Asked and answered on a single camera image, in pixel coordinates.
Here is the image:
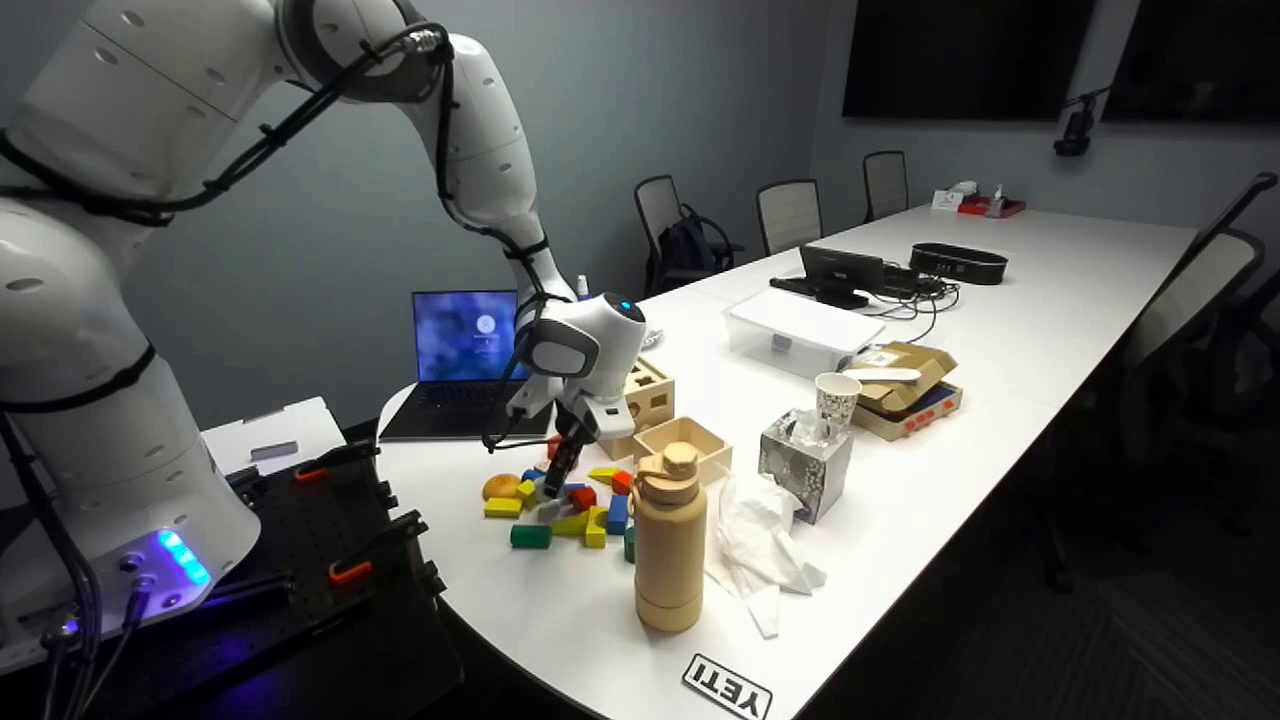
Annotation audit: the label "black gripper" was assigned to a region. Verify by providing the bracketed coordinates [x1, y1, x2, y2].
[536, 396, 604, 505]

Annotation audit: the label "small open wooden box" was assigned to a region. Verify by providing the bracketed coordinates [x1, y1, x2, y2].
[631, 411, 734, 489]

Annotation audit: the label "grey patterned tissue box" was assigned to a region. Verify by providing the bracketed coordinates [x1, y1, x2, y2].
[756, 409, 856, 524]

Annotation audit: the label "flat white box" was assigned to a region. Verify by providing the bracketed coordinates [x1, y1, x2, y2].
[725, 288, 889, 376]

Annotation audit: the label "open cardboard box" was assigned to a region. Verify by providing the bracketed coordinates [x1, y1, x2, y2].
[844, 341, 969, 445]

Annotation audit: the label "wooden shape sorter cube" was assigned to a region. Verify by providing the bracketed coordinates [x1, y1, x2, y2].
[593, 351, 679, 465]

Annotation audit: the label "tan insulated bottle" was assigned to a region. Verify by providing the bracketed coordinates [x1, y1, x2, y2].
[631, 439, 711, 641]

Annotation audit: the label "open black laptop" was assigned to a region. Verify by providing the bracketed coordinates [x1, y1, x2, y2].
[377, 284, 552, 449]

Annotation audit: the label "orange clamp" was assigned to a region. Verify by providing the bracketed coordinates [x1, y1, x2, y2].
[322, 556, 380, 592]

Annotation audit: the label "black backpack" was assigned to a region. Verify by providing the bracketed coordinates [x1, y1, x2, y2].
[650, 205, 738, 292]

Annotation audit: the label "black robot cart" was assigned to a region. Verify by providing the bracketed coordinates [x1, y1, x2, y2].
[0, 437, 473, 720]

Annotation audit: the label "white paper cup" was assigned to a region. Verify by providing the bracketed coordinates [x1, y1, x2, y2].
[813, 368, 866, 439]

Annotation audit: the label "white paper sheet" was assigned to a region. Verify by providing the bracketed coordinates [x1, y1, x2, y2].
[195, 392, 350, 480]

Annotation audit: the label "black monitor device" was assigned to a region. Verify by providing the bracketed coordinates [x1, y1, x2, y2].
[768, 244, 952, 310]

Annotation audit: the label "black oval case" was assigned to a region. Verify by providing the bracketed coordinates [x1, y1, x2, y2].
[909, 239, 1012, 288]

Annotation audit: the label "red tray with items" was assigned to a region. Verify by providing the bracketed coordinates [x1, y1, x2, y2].
[954, 179, 1029, 224]

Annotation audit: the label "large grey office chair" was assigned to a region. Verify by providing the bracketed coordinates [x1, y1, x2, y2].
[1034, 172, 1280, 592]

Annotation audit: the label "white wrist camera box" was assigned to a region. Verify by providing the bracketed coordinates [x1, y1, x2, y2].
[586, 396, 643, 453]

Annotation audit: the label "black cables on table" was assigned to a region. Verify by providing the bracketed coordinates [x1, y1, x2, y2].
[864, 274, 969, 351]

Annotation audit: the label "wall television screen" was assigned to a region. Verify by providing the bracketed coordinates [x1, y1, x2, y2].
[839, 0, 1099, 124]
[1103, 0, 1280, 126]

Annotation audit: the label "black camera on stand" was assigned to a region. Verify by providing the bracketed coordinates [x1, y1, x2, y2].
[1050, 85, 1114, 162]

